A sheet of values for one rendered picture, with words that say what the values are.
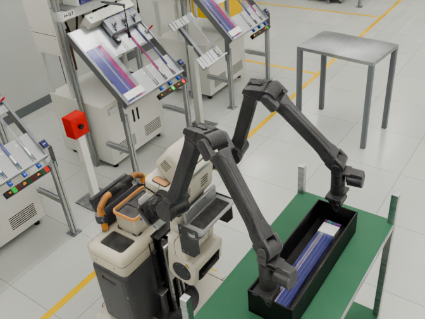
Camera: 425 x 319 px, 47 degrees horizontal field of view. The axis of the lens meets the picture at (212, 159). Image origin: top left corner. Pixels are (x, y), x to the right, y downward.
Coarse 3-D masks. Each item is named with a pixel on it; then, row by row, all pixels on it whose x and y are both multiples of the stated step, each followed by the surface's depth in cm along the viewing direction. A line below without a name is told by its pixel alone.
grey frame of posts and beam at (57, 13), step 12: (96, 0) 376; (108, 0) 385; (60, 12) 353; (84, 12) 369; (60, 24) 358; (60, 36) 364; (72, 60) 376; (72, 72) 379; (72, 84) 387; (84, 108) 399; (132, 144) 385; (96, 156) 426; (132, 156) 389; (132, 168) 398
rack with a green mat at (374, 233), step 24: (288, 216) 213; (360, 216) 209; (360, 240) 198; (384, 240) 197; (240, 264) 192; (336, 264) 188; (360, 264) 187; (384, 264) 218; (240, 288) 182; (336, 288) 179; (384, 288) 229; (192, 312) 166; (216, 312) 174; (240, 312) 173; (312, 312) 171; (336, 312) 170; (360, 312) 240
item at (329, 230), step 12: (324, 228) 198; (336, 228) 198; (312, 240) 194; (324, 240) 193; (312, 252) 188; (324, 252) 190; (300, 264) 184; (312, 264) 183; (300, 276) 179; (300, 288) 177; (276, 300) 171; (288, 300) 170
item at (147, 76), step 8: (168, 56) 410; (152, 64) 397; (160, 64) 402; (168, 64) 406; (136, 72) 385; (144, 72) 389; (152, 72) 394; (168, 72) 403; (176, 72) 407; (144, 80) 386; (152, 80) 390; (160, 80) 394; (144, 88) 382
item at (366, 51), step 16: (320, 32) 436; (336, 32) 433; (304, 48) 410; (320, 48) 406; (336, 48) 403; (352, 48) 400; (368, 48) 398; (384, 48) 395; (368, 64) 377; (320, 80) 465; (368, 80) 384; (320, 96) 474; (368, 96) 390; (368, 112) 398; (384, 112) 435; (384, 128) 443
